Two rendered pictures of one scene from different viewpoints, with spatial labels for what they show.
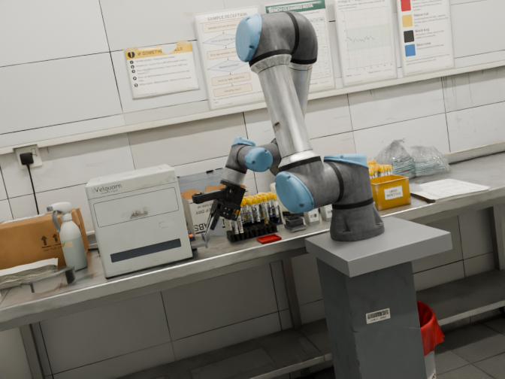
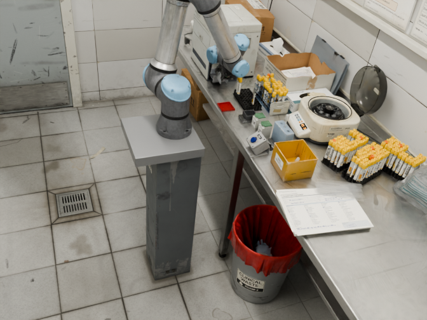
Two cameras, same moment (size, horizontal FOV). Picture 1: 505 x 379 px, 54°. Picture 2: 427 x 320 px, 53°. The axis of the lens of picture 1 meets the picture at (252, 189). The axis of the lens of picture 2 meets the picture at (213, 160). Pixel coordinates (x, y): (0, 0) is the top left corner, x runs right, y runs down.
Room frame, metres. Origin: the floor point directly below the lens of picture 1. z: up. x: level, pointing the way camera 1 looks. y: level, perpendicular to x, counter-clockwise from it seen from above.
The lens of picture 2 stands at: (1.26, -1.77, 1.99)
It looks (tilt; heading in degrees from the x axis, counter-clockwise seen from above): 39 degrees down; 79
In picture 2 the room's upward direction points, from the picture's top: 7 degrees clockwise
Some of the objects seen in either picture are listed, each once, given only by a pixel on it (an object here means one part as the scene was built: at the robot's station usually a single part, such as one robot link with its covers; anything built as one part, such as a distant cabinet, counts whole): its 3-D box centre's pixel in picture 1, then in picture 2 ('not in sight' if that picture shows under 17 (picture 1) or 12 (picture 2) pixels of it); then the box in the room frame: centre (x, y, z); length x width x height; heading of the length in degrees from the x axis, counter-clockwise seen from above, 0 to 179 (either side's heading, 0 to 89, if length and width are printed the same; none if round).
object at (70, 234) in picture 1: (68, 236); not in sight; (1.71, 0.66, 1.00); 0.09 x 0.08 x 0.24; 14
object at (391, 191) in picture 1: (385, 192); (293, 160); (1.84, -0.49, 0.93); 0.13 x 0.13 x 0.10; 11
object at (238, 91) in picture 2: (249, 219); (248, 91); (1.75, 0.03, 0.93); 0.17 x 0.09 x 0.11; 101
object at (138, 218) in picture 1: (143, 216); (225, 42); (1.68, 0.38, 1.03); 0.31 x 0.27 x 0.30; 104
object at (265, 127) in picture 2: (328, 210); (264, 129); (1.78, -0.26, 0.91); 0.05 x 0.04 x 0.07; 14
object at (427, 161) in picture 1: (427, 159); not in sight; (2.36, -0.85, 0.94); 0.20 x 0.17 x 0.14; 75
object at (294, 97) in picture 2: not in sight; (311, 100); (2.06, -0.02, 0.92); 0.24 x 0.12 x 0.10; 14
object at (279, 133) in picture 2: not in sight; (282, 136); (1.84, -0.33, 0.92); 0.10 x 0.07 x 0.10; 106
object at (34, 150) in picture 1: (28, 157); not in sight; (2.07, 0.88, 1.29); 0.09 x 0.01 x 0.09; 104
